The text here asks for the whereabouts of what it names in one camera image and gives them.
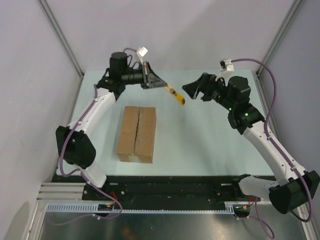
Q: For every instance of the brown cardboard express box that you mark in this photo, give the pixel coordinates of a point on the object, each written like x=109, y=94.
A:
x=136, y=138

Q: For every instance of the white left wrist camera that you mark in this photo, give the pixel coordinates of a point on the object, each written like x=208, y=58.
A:
x=141, y=52

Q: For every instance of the aluminium front rail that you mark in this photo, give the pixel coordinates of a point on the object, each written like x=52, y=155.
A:
x=62, y=192

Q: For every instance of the right aluminium frame post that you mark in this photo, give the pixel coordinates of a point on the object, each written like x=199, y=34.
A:
x=282, y=30

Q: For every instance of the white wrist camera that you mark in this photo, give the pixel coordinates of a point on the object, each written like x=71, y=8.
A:
x=141, y=52
x=227, y=69

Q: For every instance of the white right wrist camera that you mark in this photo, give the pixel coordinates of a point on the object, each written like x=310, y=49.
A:
x=227, y=69

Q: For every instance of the yellow utility knife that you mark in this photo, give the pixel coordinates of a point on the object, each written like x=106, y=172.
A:
x=175, y=94

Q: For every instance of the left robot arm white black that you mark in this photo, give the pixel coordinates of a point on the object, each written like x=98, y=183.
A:
x=75, y=149

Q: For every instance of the aluminium frame post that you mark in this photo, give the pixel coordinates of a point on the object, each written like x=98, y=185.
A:
x=54, y=24
x=282, y=30

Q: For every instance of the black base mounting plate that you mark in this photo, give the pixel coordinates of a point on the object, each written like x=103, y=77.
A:
x=223, y=180

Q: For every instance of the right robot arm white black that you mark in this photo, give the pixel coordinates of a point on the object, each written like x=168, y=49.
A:
x=293, y=185

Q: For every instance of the left aluminium frame post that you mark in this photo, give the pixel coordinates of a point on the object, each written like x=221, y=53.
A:
x=54, y=24

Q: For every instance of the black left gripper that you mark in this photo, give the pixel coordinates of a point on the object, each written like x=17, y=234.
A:
x=148, y=75

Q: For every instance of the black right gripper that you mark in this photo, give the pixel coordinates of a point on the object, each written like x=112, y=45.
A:
x=204, y=84

